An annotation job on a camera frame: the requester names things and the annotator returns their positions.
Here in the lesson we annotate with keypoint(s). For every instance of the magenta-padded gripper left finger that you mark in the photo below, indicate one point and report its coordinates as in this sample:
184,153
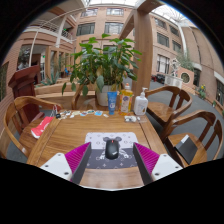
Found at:
60,165

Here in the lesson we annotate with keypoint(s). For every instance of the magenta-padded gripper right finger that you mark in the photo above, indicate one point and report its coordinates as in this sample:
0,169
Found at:
163,166

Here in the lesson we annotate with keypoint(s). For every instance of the black computer mouse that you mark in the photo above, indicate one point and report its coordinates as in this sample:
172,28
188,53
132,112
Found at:
112,150

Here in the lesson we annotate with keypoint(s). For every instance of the grey and white printed mouse pad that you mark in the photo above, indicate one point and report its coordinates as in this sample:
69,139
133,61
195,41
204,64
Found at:
100,140

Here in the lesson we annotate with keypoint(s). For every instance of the wooden armchair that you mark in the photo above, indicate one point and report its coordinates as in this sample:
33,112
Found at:
76,96
173,144
20,100
160,111

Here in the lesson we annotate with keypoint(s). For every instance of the black notebook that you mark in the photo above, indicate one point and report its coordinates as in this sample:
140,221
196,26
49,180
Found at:
186,150

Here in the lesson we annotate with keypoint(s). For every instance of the red and white packet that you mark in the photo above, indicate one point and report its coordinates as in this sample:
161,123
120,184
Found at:
41,127

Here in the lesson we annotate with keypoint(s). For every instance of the key bunch with black fob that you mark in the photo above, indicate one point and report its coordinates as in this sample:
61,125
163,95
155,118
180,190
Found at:
56,114

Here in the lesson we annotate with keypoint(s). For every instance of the blue picture sticker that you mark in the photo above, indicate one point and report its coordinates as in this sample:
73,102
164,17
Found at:
98,113

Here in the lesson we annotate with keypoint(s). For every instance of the white pump bottle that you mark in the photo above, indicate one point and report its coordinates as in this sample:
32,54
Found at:
140,105

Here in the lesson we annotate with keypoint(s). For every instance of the yellow bottle with orange cap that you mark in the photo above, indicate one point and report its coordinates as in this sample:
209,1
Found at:
126,100

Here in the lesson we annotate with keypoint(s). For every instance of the blue tube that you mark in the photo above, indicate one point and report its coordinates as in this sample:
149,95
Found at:
112,101

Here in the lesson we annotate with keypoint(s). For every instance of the yellow flowering potted plant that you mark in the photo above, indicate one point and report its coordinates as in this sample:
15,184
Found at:
202,91

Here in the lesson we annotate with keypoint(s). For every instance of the dark red wooden lectern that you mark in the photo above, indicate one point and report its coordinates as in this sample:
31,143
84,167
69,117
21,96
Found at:
25,80

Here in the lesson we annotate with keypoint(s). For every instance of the green plant in white pot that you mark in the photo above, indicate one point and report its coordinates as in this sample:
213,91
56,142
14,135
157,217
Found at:
103,60

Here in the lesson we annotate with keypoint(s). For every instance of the white statue on pedestal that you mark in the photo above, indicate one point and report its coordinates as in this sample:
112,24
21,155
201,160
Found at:
174,78

